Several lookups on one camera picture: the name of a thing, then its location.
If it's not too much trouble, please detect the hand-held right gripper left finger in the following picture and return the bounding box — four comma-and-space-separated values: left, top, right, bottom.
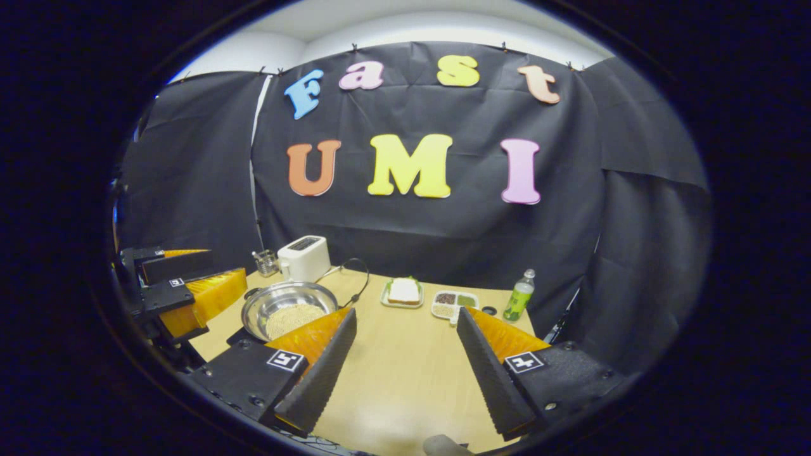
190, 308, 357, 438

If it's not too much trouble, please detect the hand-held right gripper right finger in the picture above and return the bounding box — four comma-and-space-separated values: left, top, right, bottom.
456, 307, 625, 442

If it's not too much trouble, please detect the steel pot with black handles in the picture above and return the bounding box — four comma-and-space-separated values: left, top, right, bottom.
241, 281, 340, 343

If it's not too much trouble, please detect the layer of yellow soybeans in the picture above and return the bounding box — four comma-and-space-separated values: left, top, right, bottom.
265, 303, 328, 341

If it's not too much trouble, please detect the green drink bottle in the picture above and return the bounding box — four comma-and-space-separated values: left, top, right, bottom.
502, 269, 536, 323

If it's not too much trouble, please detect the white divided grain dish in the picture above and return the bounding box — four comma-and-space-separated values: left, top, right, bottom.
431, 290, 480, 325

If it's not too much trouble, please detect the white toaster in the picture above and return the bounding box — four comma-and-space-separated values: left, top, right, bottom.
277, 236, 332, 284

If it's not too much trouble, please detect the pale green sandwich plate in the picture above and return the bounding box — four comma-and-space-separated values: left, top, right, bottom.
380, 277, 425, 309

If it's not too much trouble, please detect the white bread sandwich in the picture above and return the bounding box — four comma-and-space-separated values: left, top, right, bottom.
388, 277, 421, 305

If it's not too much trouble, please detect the small wire basket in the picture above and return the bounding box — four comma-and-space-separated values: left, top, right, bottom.
252, 249, 279, 278

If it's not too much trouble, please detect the black power cable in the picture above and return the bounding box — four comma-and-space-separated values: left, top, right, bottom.
329, 258, 371, 309

